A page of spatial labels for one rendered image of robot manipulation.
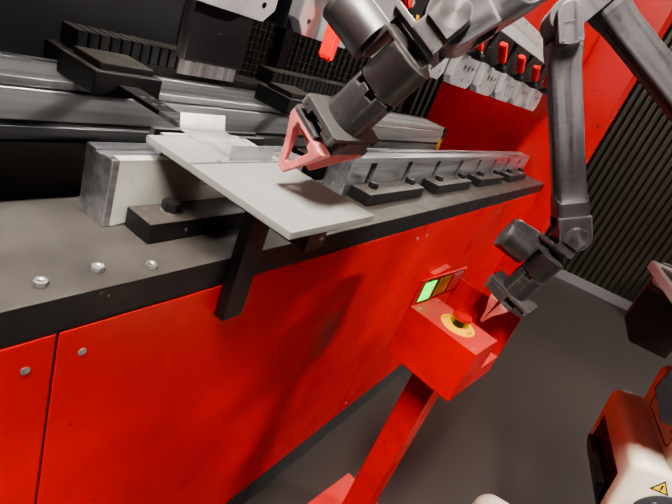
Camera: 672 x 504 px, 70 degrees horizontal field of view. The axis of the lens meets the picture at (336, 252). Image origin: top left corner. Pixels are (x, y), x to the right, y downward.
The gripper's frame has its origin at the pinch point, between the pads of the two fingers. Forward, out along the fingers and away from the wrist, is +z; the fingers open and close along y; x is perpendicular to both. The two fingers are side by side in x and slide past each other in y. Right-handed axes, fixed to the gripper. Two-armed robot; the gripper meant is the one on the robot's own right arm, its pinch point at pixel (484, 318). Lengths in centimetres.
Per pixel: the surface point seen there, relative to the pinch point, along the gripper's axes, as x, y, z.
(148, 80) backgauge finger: 51, 59, -9
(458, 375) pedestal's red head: 15.4, -5.9, 4.4
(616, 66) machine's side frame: -163, 58, -55
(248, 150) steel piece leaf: 51, 33, -16
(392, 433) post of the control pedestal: 8.6, -5.9, 32.8
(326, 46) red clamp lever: 38, 41, -30
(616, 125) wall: -330, 71, -29
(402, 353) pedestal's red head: 15.4, 4.3, 11.4
